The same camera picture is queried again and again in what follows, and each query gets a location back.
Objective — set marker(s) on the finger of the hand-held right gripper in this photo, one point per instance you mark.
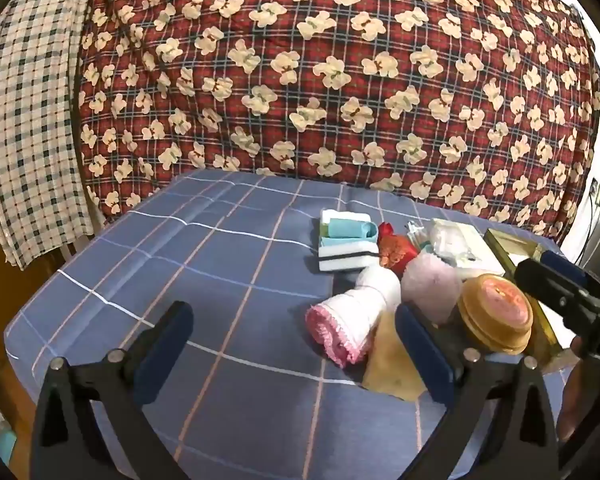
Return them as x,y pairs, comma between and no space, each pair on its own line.
560,262
545,280

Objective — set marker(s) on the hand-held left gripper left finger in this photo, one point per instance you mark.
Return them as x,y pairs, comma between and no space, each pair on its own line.
165,355

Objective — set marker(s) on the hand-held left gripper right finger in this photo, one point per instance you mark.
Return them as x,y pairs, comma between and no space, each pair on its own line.
425,360

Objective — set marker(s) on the yellow cloth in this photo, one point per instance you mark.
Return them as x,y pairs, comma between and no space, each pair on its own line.
390,370

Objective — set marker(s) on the gold rectangular tin box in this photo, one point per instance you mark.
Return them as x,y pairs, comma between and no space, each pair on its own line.
510,250

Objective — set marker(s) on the round gold pink tin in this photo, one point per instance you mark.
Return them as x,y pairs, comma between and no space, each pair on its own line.
495,312

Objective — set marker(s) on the pink fluffy puff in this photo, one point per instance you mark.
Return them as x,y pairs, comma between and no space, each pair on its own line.
430,285

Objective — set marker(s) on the white towel pink lace trim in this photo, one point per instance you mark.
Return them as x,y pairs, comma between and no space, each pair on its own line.
352,315

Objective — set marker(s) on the red gold brocade pouch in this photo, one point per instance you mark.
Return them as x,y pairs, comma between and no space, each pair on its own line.
395,252

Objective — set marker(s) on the teal cloth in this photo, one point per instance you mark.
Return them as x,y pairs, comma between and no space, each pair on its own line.
352,229

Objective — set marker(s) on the green tissue packet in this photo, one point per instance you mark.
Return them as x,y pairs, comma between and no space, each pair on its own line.
324,231

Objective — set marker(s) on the white soft tissue packet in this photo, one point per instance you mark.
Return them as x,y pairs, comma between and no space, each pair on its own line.
460,247

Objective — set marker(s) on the person's right hand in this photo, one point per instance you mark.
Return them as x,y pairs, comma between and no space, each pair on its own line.
577,400

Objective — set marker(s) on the blue plaid bed sheet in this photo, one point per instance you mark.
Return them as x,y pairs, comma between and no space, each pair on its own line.
205,270

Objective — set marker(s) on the cotton swab bag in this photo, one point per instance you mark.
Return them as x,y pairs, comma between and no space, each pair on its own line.
417,237

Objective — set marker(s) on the white green checkered cloth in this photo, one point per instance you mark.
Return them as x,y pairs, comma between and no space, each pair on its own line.
30,125

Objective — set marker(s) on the red plaid bear-print quilt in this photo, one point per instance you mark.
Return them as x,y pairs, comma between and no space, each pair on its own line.
340,85

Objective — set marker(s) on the white wall socket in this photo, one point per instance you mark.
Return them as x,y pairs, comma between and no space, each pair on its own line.
599,191

